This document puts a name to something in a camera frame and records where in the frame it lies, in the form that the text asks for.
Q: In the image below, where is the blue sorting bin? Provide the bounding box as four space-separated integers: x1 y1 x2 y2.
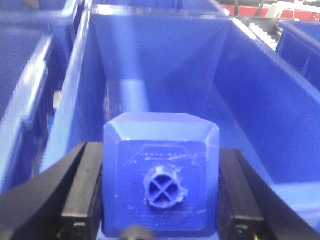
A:
40 5 320 226

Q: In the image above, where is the blue bottle-shaped part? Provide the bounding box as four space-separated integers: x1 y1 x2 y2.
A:
101 111 221 238

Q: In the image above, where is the blue bin, neighbour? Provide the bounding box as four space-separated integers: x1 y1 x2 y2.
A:
0 0 84 193
276 20 320 89

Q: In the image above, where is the blue bin, left neighbour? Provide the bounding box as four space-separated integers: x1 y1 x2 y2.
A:
0 0 84 193

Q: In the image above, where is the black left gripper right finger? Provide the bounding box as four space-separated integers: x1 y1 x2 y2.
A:
218 148 320 240

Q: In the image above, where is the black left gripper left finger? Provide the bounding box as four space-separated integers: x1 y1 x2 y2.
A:
0 142 103 240

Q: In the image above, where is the blue bin, right neighbour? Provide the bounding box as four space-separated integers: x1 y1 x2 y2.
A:
276 20 320 89

